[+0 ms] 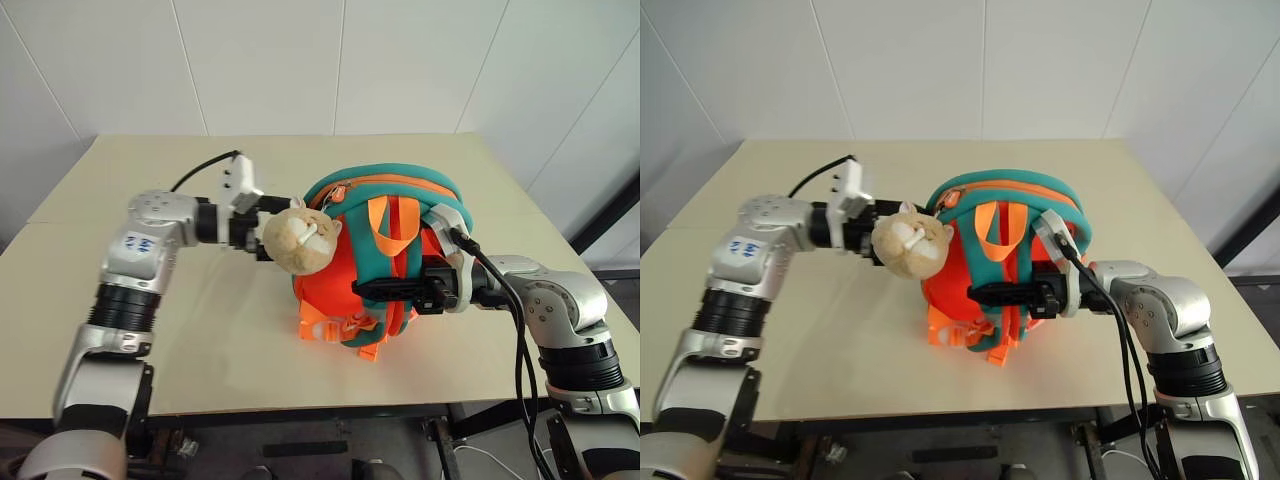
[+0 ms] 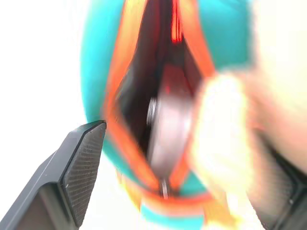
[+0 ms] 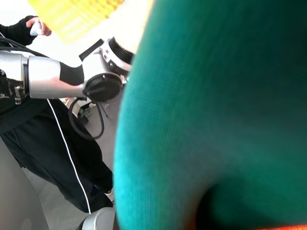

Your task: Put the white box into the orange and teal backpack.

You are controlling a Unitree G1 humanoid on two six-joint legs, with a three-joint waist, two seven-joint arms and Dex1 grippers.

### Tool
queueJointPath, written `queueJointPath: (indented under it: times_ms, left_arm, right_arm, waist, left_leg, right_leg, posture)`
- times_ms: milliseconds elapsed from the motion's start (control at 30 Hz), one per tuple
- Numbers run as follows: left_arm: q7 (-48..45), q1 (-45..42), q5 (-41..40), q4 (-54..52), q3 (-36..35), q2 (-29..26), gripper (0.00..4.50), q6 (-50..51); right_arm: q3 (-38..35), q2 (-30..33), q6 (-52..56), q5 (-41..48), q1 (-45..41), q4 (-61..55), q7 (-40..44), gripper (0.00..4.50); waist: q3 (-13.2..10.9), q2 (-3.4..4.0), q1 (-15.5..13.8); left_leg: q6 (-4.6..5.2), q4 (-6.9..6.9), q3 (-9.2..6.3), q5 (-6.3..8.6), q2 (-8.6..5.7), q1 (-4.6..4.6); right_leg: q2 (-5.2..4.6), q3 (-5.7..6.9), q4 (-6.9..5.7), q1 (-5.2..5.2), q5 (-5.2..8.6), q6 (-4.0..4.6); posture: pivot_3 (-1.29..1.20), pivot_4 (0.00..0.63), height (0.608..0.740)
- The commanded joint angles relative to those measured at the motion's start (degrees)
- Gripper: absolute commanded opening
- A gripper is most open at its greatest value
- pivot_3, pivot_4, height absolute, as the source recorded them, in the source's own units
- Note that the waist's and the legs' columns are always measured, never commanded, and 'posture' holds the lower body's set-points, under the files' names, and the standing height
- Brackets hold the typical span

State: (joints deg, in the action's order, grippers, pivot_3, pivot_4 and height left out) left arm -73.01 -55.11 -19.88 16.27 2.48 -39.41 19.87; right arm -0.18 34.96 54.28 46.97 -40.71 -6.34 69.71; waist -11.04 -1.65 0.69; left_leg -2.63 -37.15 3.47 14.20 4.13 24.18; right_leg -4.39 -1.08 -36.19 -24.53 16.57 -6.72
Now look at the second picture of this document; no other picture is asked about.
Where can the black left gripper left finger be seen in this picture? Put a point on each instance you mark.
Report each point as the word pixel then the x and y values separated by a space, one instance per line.
pixel 72 167

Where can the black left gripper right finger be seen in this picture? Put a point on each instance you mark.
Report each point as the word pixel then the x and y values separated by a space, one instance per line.
pixel 285 191

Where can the white box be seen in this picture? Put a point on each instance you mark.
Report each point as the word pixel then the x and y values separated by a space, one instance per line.
pixel 220 131

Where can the orange and teal backpack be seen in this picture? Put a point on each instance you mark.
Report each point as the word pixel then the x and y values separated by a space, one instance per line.
pixel 96 72

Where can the grey rounded object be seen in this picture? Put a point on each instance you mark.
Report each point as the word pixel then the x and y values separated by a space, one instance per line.
pixel 170 134

